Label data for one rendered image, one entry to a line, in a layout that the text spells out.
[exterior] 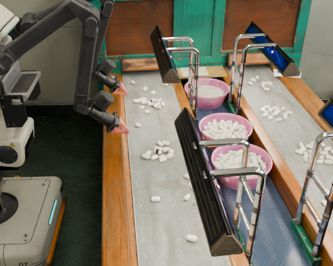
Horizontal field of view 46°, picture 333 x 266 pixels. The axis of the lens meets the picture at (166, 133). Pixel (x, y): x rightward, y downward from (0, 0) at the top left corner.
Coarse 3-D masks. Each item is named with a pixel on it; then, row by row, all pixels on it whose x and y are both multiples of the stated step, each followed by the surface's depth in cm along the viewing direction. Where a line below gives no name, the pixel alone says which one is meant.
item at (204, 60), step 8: (200, 56) 256; (208, 56) 257; (216, 56) 257; (224, 56) 258; (296, 56) 265; (120, 64) 252; (176, 64) 257; (184, 64) 257; (200, 64) 259; (208, 64) 260; (216, 64) 260; (224, 64) 261; (256, 64) 271; (264, 64) 271; (112, 72) 254; (120, 72) 255; (128, 72) 260; (136, 72) 260; (144, 72) 260; (152, 72) 260; (184, 80) 264
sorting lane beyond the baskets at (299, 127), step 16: (256, 80) 249; (272, 80) 249; (256, 96) 231; (272, 96) 231; (288, 96) 231; (256, 112) 215; (272, 112) 215; (304, 112) 215; (272, 128) 201; (288, 128) 201; (304, 128) 201; (320, 128) 201; (288, 144) 189; (304, 144) 189; (288, 160) 178; (304, 176) 169; (320, 176) 169; (320, 192) 160; (320, 208) 152
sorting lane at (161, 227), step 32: (128, 96) 231; (160, 96) 231; (128, 128) 201; (160, 128) 201; (160, 192) 160; (192, 192) 160; (160, 224) 145; (192, 224) 145; (160, 256) 133; (192, 256) 133; (224, 256) 133
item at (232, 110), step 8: (248, 48) 195; (232, 64) 217; (240, 64) 202; (232, 72) 219; (240, 72) 203; (232, 80) 222; (240, 80) 205; (232, 88) 224; (240, 88) 208; (232, 96) 227; (240, 96) 210; (232, 104) 228; (232, 112) 223
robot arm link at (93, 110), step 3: (96, 105) 165; (93, 108) 166; (96, 108) 167; (90, 111) 167; (93, 111) 166; (96, 111) 167; (99, 111) 168; (102, 111) 168; (87, 114) 168; (90, 114) 167; (93, 114) 167; (96, 114) 167; (99, 114) 168; (102, 114) 168; (93, 117) 168; (96, 117) 168; (99, 117) 168
